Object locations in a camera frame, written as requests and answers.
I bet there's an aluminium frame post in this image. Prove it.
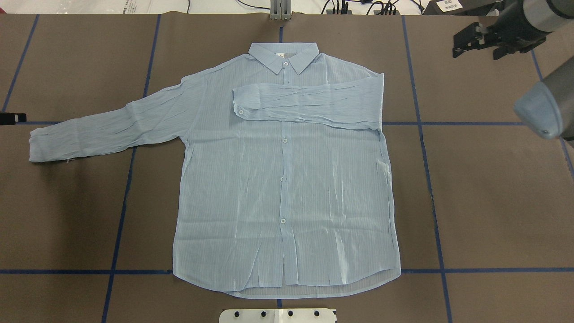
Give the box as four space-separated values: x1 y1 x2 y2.
270 0 292 21

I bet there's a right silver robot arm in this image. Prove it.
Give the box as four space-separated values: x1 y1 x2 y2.
452 0 574 145

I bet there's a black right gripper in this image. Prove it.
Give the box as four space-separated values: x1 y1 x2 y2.
452 21 545 61

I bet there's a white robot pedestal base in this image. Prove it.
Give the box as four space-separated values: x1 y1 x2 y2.
219 308 338 323

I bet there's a light blue button shirt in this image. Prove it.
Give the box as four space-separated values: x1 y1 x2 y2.
29 43 401 299

